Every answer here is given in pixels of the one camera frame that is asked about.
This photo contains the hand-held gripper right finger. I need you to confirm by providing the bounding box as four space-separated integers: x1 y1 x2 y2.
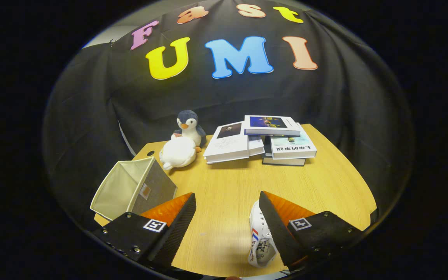
258 191 364 272

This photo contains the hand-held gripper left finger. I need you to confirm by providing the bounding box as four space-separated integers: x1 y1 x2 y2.
92 192 196 273

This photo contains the white shoe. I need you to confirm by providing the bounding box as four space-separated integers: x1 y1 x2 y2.
248 200 278 268

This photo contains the grey fabric storage box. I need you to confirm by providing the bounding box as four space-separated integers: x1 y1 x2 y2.
90 157 178 221

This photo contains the dark hardcover book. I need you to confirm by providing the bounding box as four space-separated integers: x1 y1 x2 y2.
262 136 307 166

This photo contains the white plush toy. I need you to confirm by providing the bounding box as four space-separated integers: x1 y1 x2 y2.
159 134 197 170

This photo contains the book with pale green cover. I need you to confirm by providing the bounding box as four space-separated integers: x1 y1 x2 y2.
270 128 318 160

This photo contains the thin white book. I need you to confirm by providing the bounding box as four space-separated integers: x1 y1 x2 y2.
247 135 266 157

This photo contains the white book with portrait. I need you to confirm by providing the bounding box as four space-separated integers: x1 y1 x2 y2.
203 121 252 165

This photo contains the penguin plush toy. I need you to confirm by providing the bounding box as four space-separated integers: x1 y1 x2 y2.
173 110 207 152

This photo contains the book with blue cover picture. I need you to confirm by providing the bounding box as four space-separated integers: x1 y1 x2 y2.
243 115 301 137

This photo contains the black backdrop cloth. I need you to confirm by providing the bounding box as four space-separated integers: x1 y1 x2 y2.
41 0 415 230

